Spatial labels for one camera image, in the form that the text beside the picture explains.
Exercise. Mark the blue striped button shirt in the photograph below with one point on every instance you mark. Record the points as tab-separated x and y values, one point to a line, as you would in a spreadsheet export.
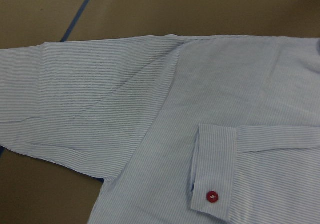
182	130

